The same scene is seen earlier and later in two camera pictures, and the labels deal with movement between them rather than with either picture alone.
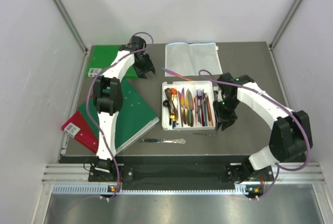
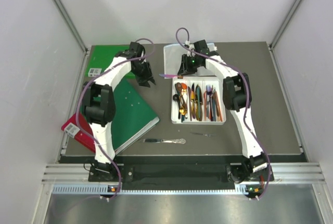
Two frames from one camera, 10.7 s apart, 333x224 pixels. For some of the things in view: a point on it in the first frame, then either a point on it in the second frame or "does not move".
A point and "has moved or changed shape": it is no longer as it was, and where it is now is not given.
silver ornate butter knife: [181, 141] does not move
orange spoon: [174, 91] → [183, 86]
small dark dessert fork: [207, 134] does not move
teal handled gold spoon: [174, 117] → [182, 110]
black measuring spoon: [166, 103] → [176, 97]
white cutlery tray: [188, 105] has moved or changed shape
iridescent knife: [176, 75] → [168, 75]
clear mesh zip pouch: [188, 60] does not move
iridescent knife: [182, 103] → [192, 100]
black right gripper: [221, 118] → [184, 68]
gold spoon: [175, 102] → [184, 94]
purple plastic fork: [199, 96] → [208, 91]
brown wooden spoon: [168, 92] → [178, 86]
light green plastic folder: [101, 56] does not move
